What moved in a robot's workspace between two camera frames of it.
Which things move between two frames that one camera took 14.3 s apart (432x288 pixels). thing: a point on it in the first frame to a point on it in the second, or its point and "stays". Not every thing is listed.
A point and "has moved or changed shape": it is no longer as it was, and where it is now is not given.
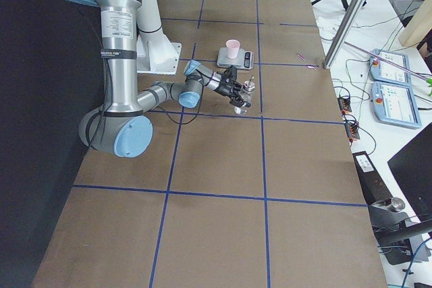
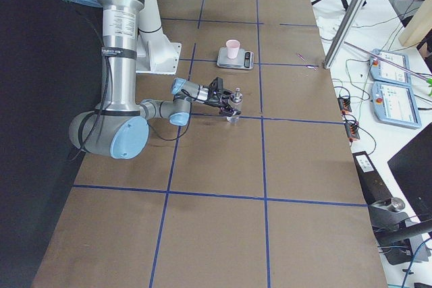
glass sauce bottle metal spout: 246,94 has moved or changed shape
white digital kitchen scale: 244,59 stays
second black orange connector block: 352,131 stays
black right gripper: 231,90 to 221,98
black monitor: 412,167 stays
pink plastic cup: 233,47 stays
